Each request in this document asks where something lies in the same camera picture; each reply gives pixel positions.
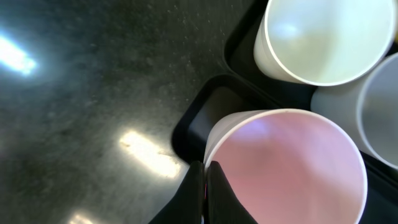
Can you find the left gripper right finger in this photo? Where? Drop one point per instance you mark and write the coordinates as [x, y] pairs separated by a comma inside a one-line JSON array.
[[220, 202]]

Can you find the grey cup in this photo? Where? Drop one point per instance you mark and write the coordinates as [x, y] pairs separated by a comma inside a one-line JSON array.
[[379, 115]]

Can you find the black tray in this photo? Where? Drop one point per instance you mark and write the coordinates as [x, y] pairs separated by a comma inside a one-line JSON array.
[[199, 124]]

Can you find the pink cup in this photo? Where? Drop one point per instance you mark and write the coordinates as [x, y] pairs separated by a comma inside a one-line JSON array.
[[286, 174]]

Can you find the white cup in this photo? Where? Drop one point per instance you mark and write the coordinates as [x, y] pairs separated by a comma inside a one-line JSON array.
[[326, 40]]

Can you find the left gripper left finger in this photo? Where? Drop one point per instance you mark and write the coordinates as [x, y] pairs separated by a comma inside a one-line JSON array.
[[189, 199]]

